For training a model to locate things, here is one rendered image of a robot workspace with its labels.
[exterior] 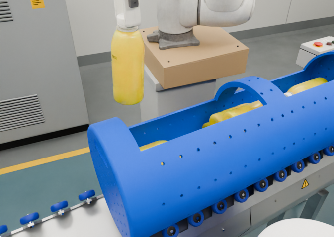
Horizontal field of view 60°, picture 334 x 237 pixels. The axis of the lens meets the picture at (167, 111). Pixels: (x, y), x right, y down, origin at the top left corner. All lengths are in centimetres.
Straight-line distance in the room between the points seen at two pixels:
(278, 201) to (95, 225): 55
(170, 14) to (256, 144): 71
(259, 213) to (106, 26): 296
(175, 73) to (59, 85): 132
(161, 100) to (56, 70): 115
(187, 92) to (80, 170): 123
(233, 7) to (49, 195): 167
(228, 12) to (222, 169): 72
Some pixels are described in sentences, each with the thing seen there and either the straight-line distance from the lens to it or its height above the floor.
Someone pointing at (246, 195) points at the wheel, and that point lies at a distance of 86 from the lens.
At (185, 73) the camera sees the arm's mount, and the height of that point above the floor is 106.
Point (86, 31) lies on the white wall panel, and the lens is 353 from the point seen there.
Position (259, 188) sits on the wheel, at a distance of 89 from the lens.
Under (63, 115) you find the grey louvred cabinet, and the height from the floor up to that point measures 23.
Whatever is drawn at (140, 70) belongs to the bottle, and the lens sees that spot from 59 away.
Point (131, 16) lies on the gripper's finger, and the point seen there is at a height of 146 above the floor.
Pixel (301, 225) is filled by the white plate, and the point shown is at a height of 104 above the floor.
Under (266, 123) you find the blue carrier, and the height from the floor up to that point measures 119.
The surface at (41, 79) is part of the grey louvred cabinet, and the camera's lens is 229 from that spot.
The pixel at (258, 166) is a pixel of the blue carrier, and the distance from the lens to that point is 73.
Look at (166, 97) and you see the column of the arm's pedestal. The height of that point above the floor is 91.
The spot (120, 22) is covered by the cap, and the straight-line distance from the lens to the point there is 56.
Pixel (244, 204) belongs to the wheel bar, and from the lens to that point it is 89.
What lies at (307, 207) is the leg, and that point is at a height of 51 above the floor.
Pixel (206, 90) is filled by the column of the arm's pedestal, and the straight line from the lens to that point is 138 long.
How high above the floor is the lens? 162
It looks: 36 degrees down
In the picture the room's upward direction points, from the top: straight up
